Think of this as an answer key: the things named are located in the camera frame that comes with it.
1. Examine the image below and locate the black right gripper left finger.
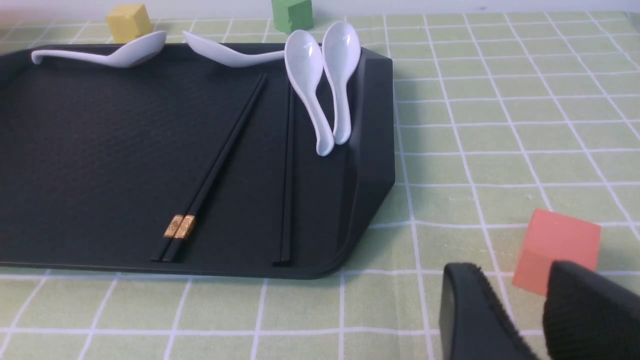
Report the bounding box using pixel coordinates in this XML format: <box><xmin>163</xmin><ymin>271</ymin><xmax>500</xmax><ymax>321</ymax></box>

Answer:
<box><xmin>439</xmin><ymin>262</ymin><xmax>538</xmax><ymax>360</ymax></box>

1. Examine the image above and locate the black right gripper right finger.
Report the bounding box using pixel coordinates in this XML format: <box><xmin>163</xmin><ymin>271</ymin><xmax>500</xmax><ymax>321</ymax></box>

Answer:
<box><xmin>542</xmin><ymin>260</ymin><xmax>640</xmax><ymax>360</ymax></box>

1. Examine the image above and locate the orange cube block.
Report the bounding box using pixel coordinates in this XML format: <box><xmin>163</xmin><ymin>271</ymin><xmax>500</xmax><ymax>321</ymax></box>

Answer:
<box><xmin>512</xmin><ymin>208</ymin><xmax>602</xmax><ymax>296</ymax></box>

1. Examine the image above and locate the plain black chopstick right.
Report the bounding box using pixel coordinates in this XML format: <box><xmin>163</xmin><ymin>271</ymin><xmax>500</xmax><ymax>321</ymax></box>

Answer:
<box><xmin>279</xmin><ymin>84</ymin><xmax>295</xmax><ymax>266</ymax></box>

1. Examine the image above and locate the plain black chopstick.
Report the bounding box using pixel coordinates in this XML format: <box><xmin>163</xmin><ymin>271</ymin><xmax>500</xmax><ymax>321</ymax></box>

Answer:
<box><xmin>279</xmin><ymin>84</ymin><xmax>295</xmax><ymax>266</ymax></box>
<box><xmin>272</xmin><ymin>84</ymin><xmax>295</xmax><ymax>267</ymax></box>

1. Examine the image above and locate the plain black chopstick left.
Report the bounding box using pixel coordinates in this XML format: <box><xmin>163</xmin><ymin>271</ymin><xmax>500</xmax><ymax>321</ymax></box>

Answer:
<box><xmin>272</xmin><ymin>84</ymin><xmax>295</xmax><ymax>267</ymax></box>

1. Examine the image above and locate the green checked tablecloth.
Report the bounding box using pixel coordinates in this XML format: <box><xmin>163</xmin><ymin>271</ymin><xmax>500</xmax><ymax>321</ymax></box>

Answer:
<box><xmin>1</xmin><ymin>12</ymin><xmax>640</xmax><ymax>360</ymax></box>

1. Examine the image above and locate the black chopstick gold band right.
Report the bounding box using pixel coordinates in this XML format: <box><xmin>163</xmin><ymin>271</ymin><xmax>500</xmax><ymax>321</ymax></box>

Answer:
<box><xmin>162</xmin><ymin>76</ymin><xmax>268</xmax><ymax>264</ymax></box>

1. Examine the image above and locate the black chopstick gold band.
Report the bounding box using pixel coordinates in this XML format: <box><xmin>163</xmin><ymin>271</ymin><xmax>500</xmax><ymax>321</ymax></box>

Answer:
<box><xmin>162</xmin><ymin>76</ymin><xmax>268</xmax><ymax>264</ymax></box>
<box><xmin>151</xmin><ymin>74</ymin><xmax>265</xmax><ymax>262</ymax></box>

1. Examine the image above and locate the white ceramic spoon rightmost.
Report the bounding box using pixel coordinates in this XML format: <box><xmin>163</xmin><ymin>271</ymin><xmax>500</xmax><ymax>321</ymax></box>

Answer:
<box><xmin>321</xmin><ymin>20</ymin><xmax>361</xmax><ymax>145</ymax></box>

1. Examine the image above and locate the white ceramic spoon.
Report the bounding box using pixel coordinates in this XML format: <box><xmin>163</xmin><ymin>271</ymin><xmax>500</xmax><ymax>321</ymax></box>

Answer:
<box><xmin>284</xmin><ymin>29</ymin><xmax>335</xmax><ymax>157</ymax></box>
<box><xmin>30</xmin><ymin>30</ymin><xmax>167</xmax><ymax>69</ymax></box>
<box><xmin>183</xmin><ymin>30</ymin><xmax>285</xmax><ymax>68</ymax></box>
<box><xmin>321</xmin><ymin>20</ymin><xmax>361</xmax><ymax>145</ymax></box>

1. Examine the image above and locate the black chopstick gold band left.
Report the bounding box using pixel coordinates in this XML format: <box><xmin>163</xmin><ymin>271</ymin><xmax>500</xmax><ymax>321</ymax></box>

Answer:
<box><xmin>151</xmin><ymin>74</ymin><xmax>265</xmax><ymax>262</ymax></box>

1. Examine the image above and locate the black plastic tray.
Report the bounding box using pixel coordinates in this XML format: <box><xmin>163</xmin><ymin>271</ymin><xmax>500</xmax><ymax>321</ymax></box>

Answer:
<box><xmin>0</xmin><ymin>43</ymin><xmax>396</xmax><ymax>280</ymax></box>

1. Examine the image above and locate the green block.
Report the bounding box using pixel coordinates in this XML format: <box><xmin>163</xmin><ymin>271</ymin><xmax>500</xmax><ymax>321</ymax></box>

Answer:
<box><xmin>271</xmin><ymin>0</ymin><xmax>314</xmax><ymax>34</ymax></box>

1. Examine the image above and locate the white ceramic spoon far left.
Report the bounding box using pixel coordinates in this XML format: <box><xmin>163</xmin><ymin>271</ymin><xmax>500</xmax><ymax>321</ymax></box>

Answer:
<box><xmin>30</xmin><ymin>30</ymin><xmax>167</xmax><ymax>69</ymax></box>

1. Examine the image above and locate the yellow cube block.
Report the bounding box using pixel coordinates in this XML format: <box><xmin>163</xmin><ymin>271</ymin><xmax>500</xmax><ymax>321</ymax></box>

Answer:
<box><xmin>106</xmin><ymin>3</ymin><xmax>154</xmax><ymax>44</ymax></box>

